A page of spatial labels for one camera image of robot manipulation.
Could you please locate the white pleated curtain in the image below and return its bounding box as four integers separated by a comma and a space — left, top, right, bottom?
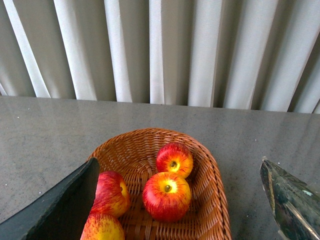
0, 0, 320, 114

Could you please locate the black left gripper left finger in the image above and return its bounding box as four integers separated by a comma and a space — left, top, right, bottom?
0, 157, 100, 240

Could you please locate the red yellow apple in basket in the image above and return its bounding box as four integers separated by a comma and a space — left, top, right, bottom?
80, 214, 126, 240

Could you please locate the red yellow apple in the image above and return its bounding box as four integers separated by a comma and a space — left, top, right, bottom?
90, 170, 130, 218
80, 214, 126, 240

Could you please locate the red apple centre of basket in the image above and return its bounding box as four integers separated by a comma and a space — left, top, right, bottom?
142, 172, 192, 223

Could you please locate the left brown wicker basket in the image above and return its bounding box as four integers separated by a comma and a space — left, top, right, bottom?
92, 128, 232, 240

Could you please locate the red apple back of basket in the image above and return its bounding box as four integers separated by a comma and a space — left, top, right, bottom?
155, 142, 194, 179

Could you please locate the red apple of basket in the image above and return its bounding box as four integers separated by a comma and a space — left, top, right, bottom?
142, 172, 192, 223
155, 142, 194, 179

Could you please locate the worn left gripper right finger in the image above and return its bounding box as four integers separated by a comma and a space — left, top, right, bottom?
260, 157, 320, 240

